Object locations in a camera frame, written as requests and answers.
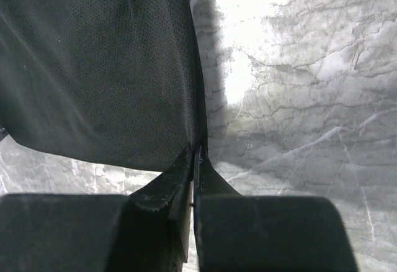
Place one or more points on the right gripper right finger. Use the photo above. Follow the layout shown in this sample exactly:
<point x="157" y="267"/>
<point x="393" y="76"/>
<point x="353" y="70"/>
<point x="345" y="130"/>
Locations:
<point x="234" y="232"/>

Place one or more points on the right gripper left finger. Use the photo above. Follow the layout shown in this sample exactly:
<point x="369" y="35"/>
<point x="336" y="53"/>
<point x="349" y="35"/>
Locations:
<point x="145" y="231"/>

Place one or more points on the black t shirt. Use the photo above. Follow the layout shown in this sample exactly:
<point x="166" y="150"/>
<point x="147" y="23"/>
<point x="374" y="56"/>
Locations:
<point x="116" y="82"/>

